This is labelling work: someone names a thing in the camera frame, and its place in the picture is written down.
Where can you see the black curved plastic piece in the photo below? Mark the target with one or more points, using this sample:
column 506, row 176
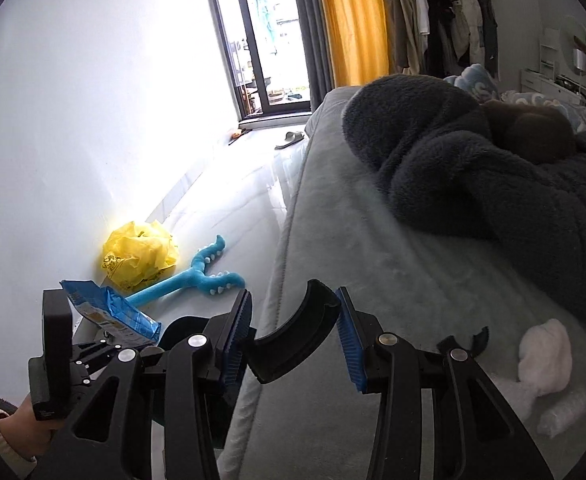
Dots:
column 293, row 332

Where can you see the yellow curtain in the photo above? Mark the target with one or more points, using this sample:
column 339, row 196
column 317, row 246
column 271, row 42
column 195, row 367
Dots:
column 353, row 20

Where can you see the white cylindrical lamp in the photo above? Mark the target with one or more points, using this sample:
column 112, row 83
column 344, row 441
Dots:
column 579, row 60

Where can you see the brown pillow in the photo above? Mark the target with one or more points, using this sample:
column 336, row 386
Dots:
column 533, row 130

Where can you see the white dresser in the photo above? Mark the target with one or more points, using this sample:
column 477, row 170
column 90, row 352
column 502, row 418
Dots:
column 535, row 80

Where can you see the grey shirt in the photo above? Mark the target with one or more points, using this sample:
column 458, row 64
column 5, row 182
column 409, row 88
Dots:
column 488, row 30

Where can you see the yellow plastic bag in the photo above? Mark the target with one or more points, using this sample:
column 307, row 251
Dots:
column 138, row 255

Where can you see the black jacket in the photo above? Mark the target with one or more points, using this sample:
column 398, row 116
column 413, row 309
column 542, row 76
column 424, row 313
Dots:
column 438, row 25

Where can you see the beige coat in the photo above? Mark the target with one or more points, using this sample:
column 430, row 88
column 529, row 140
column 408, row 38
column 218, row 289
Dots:
column 408, row 20

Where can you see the person's left hand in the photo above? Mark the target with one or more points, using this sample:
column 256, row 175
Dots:
column 20, row 427

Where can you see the small orange object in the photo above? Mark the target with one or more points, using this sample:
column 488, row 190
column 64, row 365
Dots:
column 235, row 135

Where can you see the dark grey fleece blanket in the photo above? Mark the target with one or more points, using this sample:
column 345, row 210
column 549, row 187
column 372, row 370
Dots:
column 473, row 185

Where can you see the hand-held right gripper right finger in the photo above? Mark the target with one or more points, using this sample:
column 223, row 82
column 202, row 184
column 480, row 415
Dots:
column 349, row 345

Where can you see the blue plush toy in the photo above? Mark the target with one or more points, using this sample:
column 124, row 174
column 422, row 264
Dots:
column 193, row 277

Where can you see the dark grey curtain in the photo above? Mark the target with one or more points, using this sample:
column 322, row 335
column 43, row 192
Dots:
column 313, row 25

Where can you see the blue snack bag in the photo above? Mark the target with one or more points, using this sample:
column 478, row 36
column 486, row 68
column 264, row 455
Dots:
column 118, row 312

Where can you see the grey slipper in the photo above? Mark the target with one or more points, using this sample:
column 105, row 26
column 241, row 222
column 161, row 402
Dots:
column 290, row 139

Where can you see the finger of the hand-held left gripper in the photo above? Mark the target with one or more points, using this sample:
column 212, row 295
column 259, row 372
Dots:
column 89, row 372
column 95, row 349

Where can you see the round mirror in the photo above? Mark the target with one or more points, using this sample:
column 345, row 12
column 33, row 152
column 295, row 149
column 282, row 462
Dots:
column 570, row 35

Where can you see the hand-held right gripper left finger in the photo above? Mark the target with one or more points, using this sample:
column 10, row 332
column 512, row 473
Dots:
column 235, row 340

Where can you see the light blue plush cushion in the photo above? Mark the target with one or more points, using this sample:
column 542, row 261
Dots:
column 478, row 82

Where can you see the grey bed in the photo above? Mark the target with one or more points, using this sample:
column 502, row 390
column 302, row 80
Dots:
column 373, row 280

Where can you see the black framed sliding door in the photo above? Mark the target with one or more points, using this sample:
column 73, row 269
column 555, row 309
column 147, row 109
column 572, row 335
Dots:
column 223, row 35

